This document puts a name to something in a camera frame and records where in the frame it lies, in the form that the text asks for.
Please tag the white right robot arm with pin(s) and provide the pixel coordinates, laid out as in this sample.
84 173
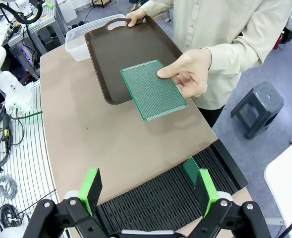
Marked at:
9 84

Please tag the person in beige shirt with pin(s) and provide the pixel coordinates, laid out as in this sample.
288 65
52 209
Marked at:
210 24

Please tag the green perforated PCB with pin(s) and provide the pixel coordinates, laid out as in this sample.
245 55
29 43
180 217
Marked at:
191 171
153 91

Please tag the person's left hand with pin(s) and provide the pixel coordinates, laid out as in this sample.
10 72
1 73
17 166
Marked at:
195 69

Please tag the dark grey plastic stool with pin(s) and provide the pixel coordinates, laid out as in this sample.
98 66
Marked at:
262 99

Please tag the white slatted panel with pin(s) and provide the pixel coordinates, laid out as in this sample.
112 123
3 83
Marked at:
36 148

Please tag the green right gripper right finger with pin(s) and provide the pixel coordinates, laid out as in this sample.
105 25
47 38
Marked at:
207 196

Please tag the clear plastic box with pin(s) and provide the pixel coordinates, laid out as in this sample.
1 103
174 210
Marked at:
76 42

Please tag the aluminium profile frame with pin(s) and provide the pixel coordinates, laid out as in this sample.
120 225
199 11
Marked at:
49 27

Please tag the dark brown serving tray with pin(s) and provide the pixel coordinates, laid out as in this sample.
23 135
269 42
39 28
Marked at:
126 49

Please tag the person's right hand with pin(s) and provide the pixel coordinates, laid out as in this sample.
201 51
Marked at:
135 16

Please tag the person's left forearm beige sleeve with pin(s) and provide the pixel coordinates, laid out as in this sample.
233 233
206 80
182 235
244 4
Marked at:
247 52

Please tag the black slotted PCB rack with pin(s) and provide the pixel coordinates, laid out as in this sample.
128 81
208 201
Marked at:
160 193

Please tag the green right gripper left finger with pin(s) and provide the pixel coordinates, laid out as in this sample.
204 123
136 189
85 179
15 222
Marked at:
88 196

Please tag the red and black bag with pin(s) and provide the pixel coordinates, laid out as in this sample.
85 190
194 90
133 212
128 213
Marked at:
283 39

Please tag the person's right forearm beige sleeve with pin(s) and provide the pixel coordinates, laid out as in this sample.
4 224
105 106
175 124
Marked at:
158 6

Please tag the white side table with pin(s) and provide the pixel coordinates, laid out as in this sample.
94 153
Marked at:
289 178

